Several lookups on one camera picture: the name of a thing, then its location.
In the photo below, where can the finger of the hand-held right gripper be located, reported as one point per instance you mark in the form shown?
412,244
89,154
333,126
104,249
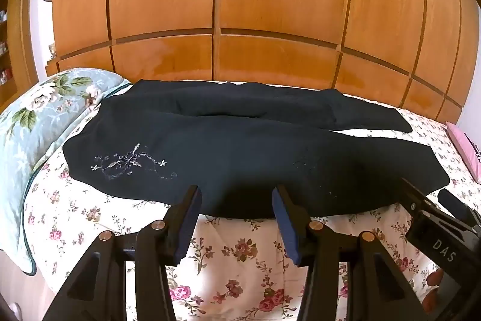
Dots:
419,198
456,206

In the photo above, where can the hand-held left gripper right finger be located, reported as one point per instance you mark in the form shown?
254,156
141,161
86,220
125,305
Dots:
287,230

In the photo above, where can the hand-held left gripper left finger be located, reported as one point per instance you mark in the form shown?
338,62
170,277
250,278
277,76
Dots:
188,230

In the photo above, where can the black embroidered pants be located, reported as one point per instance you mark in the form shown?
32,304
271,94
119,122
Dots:
225,155

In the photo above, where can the person's right hand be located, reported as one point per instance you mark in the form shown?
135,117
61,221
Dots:
434,277

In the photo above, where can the white floral bed sheet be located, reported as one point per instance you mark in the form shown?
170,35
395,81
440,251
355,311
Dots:
240,261

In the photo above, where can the pink pillow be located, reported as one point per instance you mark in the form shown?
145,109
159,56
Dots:
466,148

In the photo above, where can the light blue floral pillow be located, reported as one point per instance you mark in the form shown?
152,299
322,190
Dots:
37,125

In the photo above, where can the glass ornament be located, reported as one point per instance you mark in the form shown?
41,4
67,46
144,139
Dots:
52,50

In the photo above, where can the wooden wardrobe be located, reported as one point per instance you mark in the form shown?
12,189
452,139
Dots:
263,5

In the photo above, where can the wooden shelf cabinet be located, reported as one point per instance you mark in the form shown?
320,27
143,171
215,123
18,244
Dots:
18,42

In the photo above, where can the small shelf ornaments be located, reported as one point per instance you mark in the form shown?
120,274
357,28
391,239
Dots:
3,15

